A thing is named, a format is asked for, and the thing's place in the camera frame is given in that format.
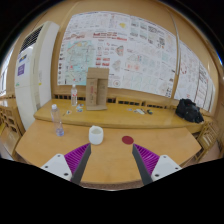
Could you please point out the wooden chair left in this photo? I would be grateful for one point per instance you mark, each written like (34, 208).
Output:
(11, 118)

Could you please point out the clear plastic water bottle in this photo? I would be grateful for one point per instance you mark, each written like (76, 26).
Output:
(56, 118)

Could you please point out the white standing air conditioner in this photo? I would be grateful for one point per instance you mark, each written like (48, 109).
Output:
(33, 71)

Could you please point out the right wall poster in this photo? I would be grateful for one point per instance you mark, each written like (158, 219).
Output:
(194, 81)

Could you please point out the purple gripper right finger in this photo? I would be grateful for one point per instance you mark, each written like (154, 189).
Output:
(151, 166)

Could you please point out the black bag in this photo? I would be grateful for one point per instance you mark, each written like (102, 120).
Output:
(188, 110)

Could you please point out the wooden chair right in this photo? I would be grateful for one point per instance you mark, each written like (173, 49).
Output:
(208, 140)

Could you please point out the red label water bottle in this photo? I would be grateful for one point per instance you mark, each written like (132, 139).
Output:
(73, 95)

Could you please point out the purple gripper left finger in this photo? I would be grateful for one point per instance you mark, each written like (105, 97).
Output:
(70, 166)

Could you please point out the wooden chair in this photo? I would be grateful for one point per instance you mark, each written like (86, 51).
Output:
(11, 118)
(208, 140)

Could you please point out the white ceramic cup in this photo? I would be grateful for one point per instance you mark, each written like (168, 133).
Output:
(96, 135)

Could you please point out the brown cardboard box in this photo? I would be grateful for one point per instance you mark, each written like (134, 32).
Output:
(96, 88)

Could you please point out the small items on table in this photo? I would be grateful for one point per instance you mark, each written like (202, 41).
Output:
(141, 111)

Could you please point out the red round coaster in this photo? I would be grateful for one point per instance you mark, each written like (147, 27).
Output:
(127, 140)

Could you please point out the large wall poster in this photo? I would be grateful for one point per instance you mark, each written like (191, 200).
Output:
(139, 54)

